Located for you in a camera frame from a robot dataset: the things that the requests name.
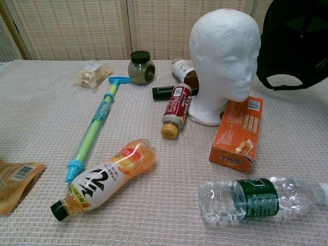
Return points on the black baseball cap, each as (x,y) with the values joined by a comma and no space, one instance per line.
(294,51)

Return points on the white foam mannequin head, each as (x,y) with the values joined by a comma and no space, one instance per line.
(225,59)

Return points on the red label bottle yellow cap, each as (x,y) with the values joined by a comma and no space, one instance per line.
(176,107)

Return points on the white textured tablecloth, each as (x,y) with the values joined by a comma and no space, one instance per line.
(143,153)

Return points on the brown drink bottle white label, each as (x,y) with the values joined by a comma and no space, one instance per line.
(185,73)

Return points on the glass spice jar black lid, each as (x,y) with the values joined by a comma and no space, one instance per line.
(141,69)

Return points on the blue green water pump toy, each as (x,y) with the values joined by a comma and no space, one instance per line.
(96,120)

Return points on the orange cardboard box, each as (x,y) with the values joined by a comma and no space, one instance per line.
(239,130)

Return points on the orange juice bottle black cap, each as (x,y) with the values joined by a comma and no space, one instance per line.
(107,179)

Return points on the clear bag of snacks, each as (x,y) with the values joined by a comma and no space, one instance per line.
(91,74)

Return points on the woven folding screen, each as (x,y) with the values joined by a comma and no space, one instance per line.
(102,28)

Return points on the clear water bottle green label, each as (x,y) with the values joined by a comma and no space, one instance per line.
(256,198)

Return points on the brown snack pouch with barcode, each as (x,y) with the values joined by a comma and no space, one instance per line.
(14,180)

